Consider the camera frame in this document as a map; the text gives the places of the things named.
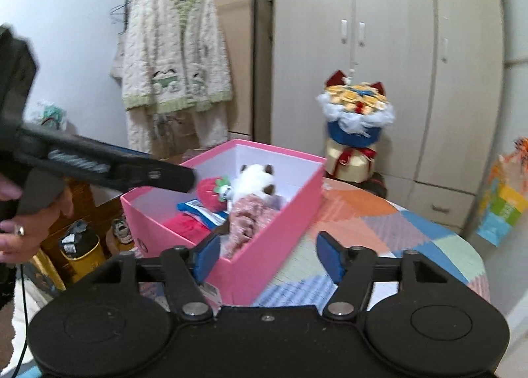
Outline floral fabric scrunchie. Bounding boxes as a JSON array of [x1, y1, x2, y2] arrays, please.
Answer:
[[225, 194, 282, 260]]

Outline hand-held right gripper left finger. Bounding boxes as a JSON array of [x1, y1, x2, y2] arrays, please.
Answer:
[[80, 233, 222, 319]]

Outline colourful striped gift bag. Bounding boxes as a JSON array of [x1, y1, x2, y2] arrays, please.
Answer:
[[476, 138, 528, 247]]

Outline blue wet wipes pack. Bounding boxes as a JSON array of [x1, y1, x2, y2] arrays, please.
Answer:
[[177, 198, 228, 229]]

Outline yellow trash bin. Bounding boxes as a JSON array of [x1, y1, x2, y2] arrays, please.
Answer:
[[58, 220, 109, 285]]

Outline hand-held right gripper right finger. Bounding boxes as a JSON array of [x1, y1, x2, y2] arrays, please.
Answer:
[[316, 231, 453, 320]]

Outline grey three-door wardrobe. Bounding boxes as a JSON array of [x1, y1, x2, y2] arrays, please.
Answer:
[[270, 0, 507, 235]]

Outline plastic shopping bag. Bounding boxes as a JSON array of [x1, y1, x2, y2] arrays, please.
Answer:
[[33, 101, 69, 132]]

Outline red fuzzy cloth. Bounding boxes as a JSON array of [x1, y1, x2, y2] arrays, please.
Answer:
[[162, 213, 212, 245]]

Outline white plush toy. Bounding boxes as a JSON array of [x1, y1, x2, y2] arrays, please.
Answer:
[[229, 163, 278, 200]]

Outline pink cardboard box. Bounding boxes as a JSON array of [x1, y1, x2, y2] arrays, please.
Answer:
[[120, 139, 327, 307]]

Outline black cable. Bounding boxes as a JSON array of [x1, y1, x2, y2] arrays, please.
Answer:
[[14, 266, 31, 378]]

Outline light wooden cabinet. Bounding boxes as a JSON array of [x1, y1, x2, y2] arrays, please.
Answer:
[[167, 0, 274, 140]]

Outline dark stool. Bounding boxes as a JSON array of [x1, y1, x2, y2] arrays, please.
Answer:
[[362, 172, 389, 200]]

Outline grey sneakers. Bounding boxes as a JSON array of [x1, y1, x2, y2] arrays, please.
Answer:
[[111, 215, 135, 245]]

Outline person's left hand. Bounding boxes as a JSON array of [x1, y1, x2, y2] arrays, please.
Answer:
[[0, 178, 75, 266]]

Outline red strawberry plush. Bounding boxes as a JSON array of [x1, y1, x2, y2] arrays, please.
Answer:
[[196, 176, 232, 212]]

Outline cream fluffy pyjama pants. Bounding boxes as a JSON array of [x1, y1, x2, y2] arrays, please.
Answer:
[[126, 106, 230, 156]]

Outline beige tote bag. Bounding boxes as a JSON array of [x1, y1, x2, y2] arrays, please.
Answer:
[[110, 42, 127, 80]]

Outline wire clothes hangers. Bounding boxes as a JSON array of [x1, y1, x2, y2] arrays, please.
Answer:
[[108, 2, 133, 33]]

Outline flower bouquet with blue wrap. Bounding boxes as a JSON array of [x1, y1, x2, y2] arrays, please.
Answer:
[[315, 70, 397, 186]]

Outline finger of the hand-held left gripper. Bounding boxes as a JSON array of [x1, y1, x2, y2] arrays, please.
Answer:
[[18, 122, 195, 194]]

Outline cream fluffy cardigan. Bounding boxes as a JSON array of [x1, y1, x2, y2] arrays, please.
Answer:
[[111, 0, 234, 115]]

